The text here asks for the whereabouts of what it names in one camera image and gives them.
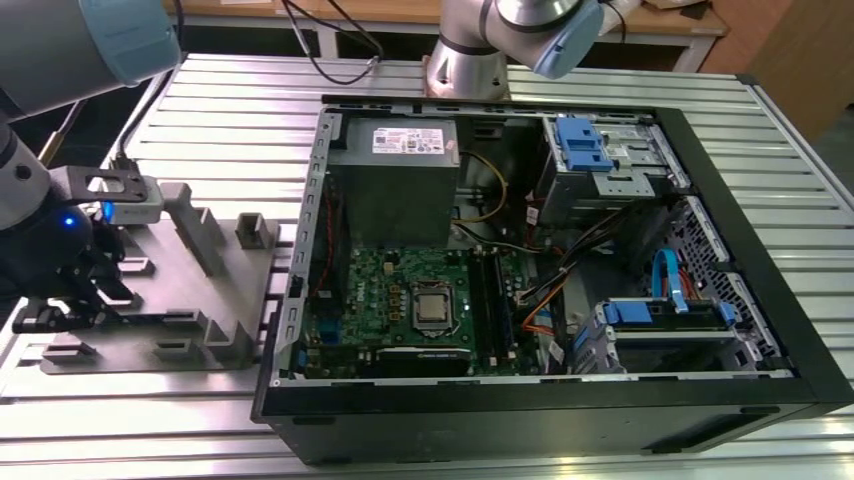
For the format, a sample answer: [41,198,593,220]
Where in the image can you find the blue plastic drive bracket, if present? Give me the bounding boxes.
[552,115,613,172]

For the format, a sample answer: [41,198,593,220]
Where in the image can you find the grey parts rack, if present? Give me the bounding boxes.
[39,182,282,376]

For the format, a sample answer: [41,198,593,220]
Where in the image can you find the green motherboard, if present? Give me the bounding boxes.
[303,244,546,379]

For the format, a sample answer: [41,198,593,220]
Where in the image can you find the grey power supply unit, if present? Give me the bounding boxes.
[330,117,464,247]

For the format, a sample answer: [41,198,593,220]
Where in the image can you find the black RAM slot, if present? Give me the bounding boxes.
[469,249,498,374]

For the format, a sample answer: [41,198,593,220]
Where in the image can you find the yellow wire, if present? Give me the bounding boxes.
[460,151,513,224]

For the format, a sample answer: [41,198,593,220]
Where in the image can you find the brown wooden cabinet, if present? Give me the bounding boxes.
[700,0,854,146]

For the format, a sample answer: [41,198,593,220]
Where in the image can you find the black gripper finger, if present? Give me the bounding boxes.
[63,249,135,314]
[13,295,102,334]

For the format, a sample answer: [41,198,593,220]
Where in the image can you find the RAM stick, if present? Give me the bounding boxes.
[99,312,202,324]

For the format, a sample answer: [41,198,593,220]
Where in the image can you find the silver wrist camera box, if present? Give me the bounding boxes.
[99,189,166,225]

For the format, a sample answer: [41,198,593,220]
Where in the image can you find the blue flat data wire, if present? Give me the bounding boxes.
[650,247,693,315]

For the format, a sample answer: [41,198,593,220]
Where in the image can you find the black wire bundle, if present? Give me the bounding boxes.
[517,204,669,304]

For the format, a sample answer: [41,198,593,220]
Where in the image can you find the wooden desk with white frame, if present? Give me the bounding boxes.
[163,0,733,74]

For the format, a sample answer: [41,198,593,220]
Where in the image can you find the metal drive cage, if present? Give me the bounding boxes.
[540,113,693,226]

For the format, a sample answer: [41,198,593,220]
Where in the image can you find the black graphics card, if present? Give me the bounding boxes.
[297,342,473,379]

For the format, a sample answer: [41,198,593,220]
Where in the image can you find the thin black dangling cable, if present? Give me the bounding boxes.
[279,0,387,86]

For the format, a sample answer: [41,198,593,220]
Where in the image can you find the thick black camera cable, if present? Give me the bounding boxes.
[111,74,173,170]

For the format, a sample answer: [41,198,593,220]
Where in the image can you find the hard disk in blue carrier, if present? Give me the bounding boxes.
[597,297,740,335]

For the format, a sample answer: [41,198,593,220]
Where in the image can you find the black CPU socket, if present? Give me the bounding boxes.
[408,279,464,335]

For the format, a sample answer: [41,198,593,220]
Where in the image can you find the orange wire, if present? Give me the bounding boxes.
[522,294,569,337]

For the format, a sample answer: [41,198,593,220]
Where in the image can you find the metal disk bay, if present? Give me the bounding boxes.
[570,294,786,376]

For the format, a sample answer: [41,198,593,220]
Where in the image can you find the black PC case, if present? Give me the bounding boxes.
[250,92,854,466]

